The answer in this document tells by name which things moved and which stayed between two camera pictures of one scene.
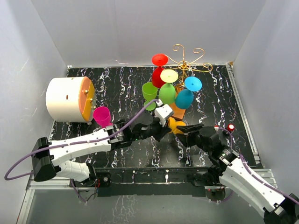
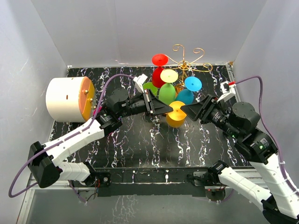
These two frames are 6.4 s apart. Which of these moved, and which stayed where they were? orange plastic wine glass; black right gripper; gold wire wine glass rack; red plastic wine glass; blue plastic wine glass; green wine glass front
Moved: orange plastic wine glass; black right gripper
Stayed: red plastic wine glass; gold wire wine glass rack; blue plastic wine glass; green wine glass front
